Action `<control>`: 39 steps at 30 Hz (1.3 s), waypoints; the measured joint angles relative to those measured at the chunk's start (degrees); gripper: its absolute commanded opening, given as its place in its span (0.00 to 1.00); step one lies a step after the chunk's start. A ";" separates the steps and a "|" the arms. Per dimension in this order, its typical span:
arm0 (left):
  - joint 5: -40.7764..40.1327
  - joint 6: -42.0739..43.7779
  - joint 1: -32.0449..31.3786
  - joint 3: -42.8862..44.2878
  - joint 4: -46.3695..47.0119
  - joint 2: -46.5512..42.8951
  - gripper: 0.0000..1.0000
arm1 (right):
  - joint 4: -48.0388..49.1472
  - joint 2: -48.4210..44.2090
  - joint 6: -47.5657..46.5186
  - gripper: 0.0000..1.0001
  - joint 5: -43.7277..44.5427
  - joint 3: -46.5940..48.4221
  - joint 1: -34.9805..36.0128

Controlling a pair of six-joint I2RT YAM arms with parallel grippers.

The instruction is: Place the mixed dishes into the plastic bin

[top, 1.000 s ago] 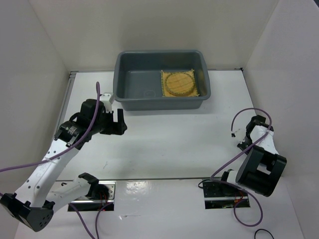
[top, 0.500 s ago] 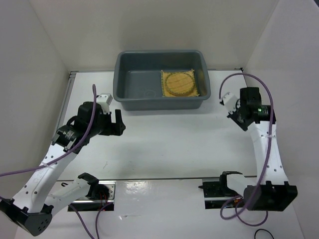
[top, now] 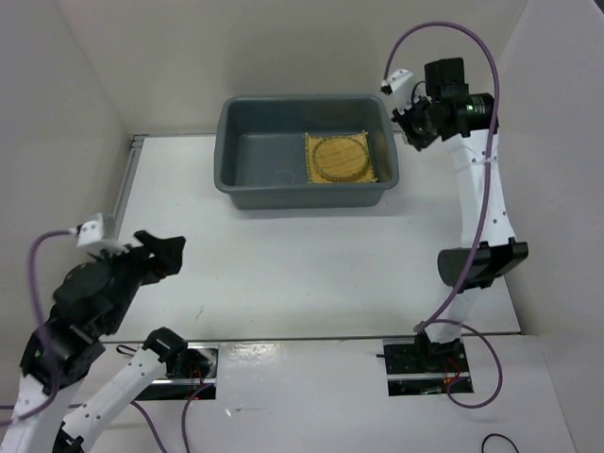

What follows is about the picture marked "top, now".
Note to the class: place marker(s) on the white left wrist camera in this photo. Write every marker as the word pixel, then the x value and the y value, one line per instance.
pixel 97 234

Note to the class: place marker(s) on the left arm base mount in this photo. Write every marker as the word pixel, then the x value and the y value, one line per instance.
pixel 196 376

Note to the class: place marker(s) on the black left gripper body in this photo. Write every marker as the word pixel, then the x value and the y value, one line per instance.
pixel 136 267

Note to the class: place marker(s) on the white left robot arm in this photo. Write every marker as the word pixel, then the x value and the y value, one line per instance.
pixel 57 358

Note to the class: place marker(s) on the square woven bamboo tray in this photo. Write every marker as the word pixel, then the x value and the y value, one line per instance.
pixel 368 177

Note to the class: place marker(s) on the round yellow bamboo plate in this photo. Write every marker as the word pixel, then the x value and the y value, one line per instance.
pixel 339 158

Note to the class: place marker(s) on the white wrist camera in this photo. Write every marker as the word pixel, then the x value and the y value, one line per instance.
pixel 97 234
pixel 398 87

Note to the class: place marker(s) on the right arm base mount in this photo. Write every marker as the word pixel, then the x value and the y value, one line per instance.
pixel 415 366

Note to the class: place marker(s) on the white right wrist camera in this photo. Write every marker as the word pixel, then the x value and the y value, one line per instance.
pixel 398 87

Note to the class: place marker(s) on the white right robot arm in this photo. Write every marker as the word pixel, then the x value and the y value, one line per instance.
pixel 489 248

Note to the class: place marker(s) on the grey plastic bin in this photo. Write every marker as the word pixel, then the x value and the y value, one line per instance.
pixel 258 136

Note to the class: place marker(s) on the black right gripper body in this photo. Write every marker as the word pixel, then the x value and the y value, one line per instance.
pixel 414 123

